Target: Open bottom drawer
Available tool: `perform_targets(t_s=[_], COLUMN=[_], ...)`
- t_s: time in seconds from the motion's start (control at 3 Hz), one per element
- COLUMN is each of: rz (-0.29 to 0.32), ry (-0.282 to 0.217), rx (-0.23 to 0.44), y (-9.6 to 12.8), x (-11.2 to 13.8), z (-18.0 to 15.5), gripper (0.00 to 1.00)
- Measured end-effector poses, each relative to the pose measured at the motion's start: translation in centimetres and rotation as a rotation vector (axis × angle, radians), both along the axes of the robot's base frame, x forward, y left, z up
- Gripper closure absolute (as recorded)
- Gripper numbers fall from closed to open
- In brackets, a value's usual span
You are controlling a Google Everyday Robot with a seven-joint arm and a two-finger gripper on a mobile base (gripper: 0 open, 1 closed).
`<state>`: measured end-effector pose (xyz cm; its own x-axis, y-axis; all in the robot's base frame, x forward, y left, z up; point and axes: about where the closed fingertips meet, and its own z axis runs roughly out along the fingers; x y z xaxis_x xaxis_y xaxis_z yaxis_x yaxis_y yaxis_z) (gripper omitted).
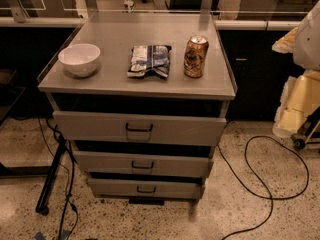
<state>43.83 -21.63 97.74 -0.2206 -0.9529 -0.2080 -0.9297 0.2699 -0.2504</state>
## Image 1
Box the black floor cable right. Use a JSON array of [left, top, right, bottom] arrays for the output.
[[216, 135, 310, 240]]

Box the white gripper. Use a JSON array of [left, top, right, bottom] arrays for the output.
[[272, 27, 320, 138]]

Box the orange soda can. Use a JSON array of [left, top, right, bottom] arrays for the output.
[[184, 35, 209, 78]]

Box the blue white snack bag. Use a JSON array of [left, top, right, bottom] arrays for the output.
[[127, 45, 172, 79]]

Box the black stand leg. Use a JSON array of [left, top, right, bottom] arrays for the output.
[[35, 135, 66, 216]]

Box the grey drawer cabinet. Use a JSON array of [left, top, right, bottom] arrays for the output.
[[39, 13, 237, 189]]

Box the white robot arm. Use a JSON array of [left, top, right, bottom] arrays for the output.
[[272, 2, 320, 138]]

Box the black floor cable left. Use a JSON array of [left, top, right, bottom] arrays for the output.
[[37, 118, 80, 240]]

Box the white horizontal rail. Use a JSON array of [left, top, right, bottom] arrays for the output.
[[0, 17, 300, 31]]

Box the grey drawer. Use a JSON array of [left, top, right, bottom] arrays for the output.
[[74, 151, 213, 178], [88, 178, 204, 199], [53, 111, 226, 146]]

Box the black floor cable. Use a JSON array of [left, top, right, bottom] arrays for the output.
[[216, 135, 310, 240], [37, 118, 80, 240]]

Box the wheeled cart base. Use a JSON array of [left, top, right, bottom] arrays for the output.
[[291, 107, 320, 150]]

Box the clear bottle in background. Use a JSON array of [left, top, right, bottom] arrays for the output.
[[124, 0, 135, 12]]

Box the white ceramic bowl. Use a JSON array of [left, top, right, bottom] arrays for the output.
[[58, 43, 101, 77]]

